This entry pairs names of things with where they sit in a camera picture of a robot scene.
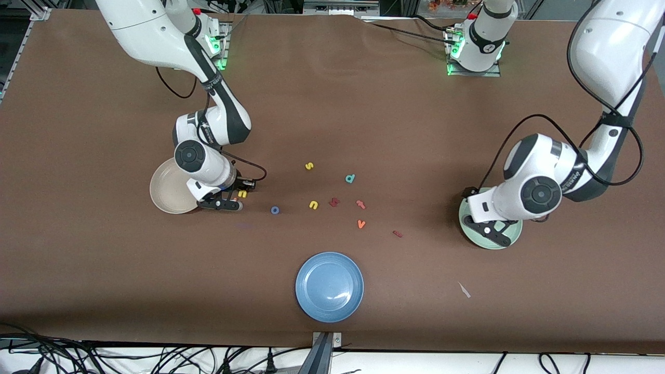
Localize light green plate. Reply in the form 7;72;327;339
458;188;523;250

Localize beige brown plate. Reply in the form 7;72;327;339
150;157;202;215

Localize brown table cover sheet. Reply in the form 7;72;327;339
0;9;665;355

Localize blue plate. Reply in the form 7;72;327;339
295;252;365;323

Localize orange flower bunch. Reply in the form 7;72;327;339
429;0;484;12

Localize aluminium corner profile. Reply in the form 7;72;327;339
0;6;52;102

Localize looped black cable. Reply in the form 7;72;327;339
538;352;592;374

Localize black table cable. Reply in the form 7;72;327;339
364;20;457;46
405;14;450;33

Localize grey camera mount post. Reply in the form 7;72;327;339
299;331;343;374

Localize silver aluminium frame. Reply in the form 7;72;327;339
303;0;381;17

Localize tangled black cable bundle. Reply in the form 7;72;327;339
0;323;312;374

